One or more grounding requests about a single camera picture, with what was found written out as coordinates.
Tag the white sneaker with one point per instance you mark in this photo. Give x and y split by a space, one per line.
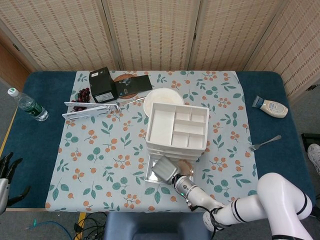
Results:
314 157

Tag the beige plush toy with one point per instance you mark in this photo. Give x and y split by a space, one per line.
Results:
185 167

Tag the clear water bottle green label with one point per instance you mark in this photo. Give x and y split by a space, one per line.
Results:
31 106

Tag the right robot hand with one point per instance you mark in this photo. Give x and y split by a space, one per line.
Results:
165 171

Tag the floral tablecloth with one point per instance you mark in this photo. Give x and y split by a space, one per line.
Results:
112 155

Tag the white round plate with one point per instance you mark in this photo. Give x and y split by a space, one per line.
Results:
162 96

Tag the cream sauce squeeze bottle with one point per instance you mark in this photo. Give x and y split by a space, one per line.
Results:
273 108

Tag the black cardboard box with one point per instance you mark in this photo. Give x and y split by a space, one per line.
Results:
101 83

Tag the blue grey chair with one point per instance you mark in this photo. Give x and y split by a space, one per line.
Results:
155 225

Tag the dark blue table cover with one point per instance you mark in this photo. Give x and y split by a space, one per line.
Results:
35 155

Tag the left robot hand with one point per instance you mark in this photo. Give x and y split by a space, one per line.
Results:
3 190

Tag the bamboo folding screen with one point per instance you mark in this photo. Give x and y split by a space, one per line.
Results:
155 32

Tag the dark red grapes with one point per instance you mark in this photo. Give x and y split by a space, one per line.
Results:
83 95

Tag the silver metal fork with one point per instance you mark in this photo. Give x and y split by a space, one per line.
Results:
266 143

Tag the white drawer organizer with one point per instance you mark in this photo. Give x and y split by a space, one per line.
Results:
160 127

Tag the black floor box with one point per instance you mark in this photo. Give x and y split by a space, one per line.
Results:
312 140

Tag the flat black printed card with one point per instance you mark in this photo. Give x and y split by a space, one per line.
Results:
137 83

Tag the white folding stand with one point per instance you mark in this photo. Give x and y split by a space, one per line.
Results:
87 111

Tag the silver table knife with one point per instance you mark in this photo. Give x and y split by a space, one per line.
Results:
131 101

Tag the clear plastic drawer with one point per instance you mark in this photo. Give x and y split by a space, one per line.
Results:
180 153
150 175
175 148

